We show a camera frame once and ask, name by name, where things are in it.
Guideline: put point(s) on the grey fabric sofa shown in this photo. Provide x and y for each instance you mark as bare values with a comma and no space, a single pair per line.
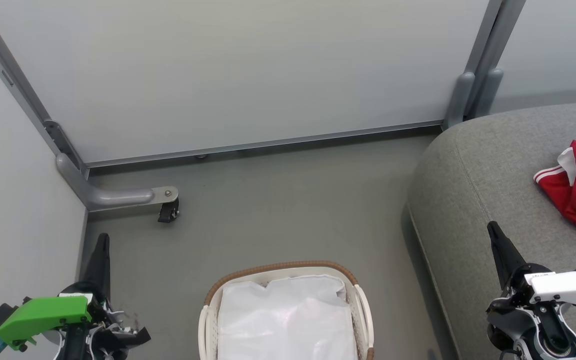
478,200

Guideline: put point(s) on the white glossy liner bag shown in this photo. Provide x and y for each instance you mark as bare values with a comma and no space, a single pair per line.
288,320

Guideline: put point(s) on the dark grey partition post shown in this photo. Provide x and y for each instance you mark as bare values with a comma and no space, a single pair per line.
490,85

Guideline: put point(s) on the grey corner partition post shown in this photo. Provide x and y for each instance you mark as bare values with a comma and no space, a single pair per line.
18,85

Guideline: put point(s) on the grey partition bottom rail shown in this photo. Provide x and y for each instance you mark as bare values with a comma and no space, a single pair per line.
268,144

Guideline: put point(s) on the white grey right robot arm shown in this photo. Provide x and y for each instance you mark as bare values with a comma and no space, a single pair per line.
543,335

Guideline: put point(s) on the grey partition foot bracket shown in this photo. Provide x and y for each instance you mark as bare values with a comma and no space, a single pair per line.
113,196

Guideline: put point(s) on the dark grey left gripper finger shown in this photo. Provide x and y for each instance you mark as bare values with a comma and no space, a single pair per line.
98,265

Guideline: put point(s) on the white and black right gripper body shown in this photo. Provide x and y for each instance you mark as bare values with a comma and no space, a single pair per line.
568,287

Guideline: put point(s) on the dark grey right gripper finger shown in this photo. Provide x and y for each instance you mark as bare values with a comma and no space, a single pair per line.
505,255

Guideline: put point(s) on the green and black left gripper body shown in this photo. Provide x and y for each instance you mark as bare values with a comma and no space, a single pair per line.
43,315

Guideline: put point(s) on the light grey partition post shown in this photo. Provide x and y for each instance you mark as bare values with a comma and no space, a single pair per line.
463,90

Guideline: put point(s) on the black caster wheel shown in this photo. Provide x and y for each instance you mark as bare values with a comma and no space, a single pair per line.
169,212

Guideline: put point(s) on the white laundry basket brown rim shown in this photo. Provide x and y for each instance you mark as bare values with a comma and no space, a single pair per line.
208,325

